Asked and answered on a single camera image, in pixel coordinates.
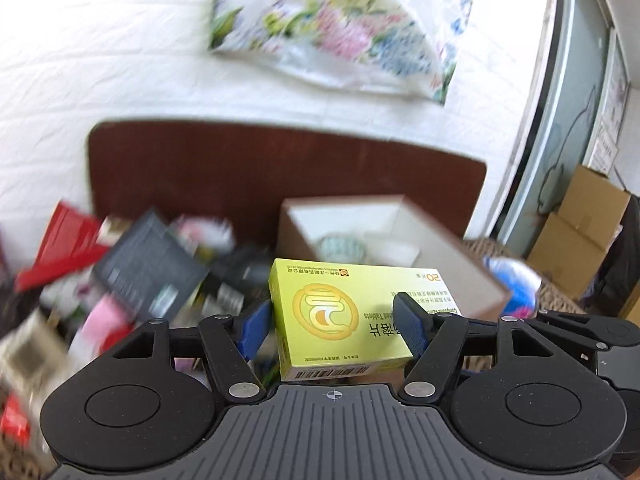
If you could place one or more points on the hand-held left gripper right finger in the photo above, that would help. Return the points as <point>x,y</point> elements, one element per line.
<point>411,327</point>

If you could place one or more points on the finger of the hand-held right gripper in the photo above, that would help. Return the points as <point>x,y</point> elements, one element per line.
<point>590,329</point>

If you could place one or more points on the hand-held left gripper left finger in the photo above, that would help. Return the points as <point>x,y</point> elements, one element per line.
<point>256,327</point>

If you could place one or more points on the yellow medicine box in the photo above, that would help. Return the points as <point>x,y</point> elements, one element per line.
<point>345,320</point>

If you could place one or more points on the cardboard box white inside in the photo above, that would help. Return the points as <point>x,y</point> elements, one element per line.
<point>440,255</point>

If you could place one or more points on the woven desktop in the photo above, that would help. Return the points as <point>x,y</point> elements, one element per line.
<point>555,300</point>

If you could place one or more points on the black bag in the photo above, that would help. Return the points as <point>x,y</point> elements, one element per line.
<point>625,265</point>

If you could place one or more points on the blue white plastic bag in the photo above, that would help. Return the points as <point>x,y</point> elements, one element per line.
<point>515,282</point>

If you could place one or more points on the brown cardboard carton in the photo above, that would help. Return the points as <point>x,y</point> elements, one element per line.
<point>580,230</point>

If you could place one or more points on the round green patterned item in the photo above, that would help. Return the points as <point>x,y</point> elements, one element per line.
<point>343,248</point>

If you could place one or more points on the white pink floral packet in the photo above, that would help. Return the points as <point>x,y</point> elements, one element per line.
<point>205,232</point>

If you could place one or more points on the black printed box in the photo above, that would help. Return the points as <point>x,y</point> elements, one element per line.
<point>145,270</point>

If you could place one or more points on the brown wooden board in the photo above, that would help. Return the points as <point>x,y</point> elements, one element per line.
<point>225,170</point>

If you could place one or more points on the white paper notice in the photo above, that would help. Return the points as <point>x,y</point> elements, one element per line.
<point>609,125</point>

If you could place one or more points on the red packet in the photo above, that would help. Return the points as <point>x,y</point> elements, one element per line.
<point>62,247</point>

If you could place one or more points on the beige box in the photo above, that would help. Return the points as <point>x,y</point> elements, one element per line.
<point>30,360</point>

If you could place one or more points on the small red item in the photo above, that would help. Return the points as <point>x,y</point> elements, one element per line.
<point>12,417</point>

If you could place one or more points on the floral plastic bag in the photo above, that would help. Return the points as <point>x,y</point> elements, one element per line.
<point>345,30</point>

